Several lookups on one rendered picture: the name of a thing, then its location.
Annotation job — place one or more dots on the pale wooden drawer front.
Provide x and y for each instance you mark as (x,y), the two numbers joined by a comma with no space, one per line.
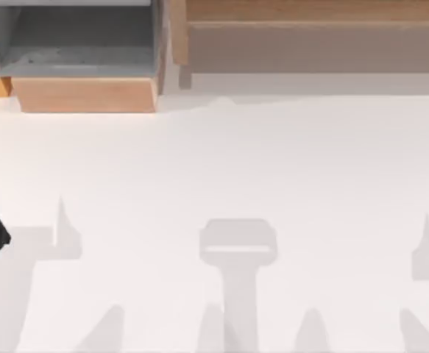
(83,93)

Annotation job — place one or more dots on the wooden open shelf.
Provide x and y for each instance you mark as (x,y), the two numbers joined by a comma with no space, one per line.
(310,40)

